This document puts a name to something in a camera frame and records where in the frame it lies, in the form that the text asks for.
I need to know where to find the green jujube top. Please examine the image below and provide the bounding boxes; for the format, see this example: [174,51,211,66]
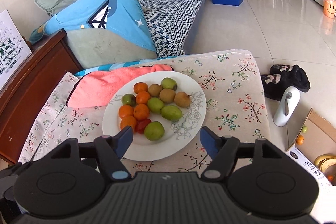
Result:
[161,77,178,91]

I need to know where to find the brown longan middle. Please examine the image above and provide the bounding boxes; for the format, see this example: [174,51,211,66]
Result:
[159,89,176,104]

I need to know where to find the pink towel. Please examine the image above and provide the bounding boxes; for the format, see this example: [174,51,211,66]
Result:
[66,64,173,108]

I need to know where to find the dark orange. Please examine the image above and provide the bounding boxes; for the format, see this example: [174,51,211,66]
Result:
[133,104,150,121]

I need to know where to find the white bottle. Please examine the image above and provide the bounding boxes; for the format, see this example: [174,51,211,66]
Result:
[273,86,301,127]

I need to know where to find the green lime fruit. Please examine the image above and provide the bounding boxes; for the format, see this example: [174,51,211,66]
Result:
[161,105,183,121]

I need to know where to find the black slippers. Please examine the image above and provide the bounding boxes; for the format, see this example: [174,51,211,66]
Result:
[261,65,310,101]

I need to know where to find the green jujube front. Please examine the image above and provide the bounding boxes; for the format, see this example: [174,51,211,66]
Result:
[147,97,165,114]

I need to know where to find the checkered sofa cover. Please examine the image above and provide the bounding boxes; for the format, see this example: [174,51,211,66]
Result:
[139,0,205,57]

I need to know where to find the brown longan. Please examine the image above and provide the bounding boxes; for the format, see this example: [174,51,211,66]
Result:
[174,92,191,108]
[159,89,176,104]

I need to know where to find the milk carton box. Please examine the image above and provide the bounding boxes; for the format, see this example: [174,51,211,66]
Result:
[0,10,31,90]

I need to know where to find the dark wooden cabinet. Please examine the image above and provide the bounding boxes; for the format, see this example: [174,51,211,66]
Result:
[1,30,83,165]

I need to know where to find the green sofa cushion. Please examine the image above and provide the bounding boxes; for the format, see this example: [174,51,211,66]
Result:
[66,28,157,69]

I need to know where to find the small red tomato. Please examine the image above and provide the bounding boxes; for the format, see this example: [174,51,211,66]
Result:
[135,119,151,134]

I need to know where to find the brown longan right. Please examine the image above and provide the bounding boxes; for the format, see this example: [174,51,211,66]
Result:
[174,92,191,108]

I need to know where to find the white floral plate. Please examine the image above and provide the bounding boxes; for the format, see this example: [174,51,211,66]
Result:
[102,71,206,161]

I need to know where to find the green jujube behind orange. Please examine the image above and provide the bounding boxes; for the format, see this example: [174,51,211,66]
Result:
[121,94,137,107]

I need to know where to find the small orange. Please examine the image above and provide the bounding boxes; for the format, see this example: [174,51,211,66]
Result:
[120,116,138,132]

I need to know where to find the cardboard box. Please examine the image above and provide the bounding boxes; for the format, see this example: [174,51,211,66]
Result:
[286,109,335,186]

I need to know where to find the brown kiwi fruit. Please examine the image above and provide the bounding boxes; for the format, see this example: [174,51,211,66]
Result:
[148,84,163,98]

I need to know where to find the floral tablecloth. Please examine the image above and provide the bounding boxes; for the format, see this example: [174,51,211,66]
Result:
[19,50,270,173]

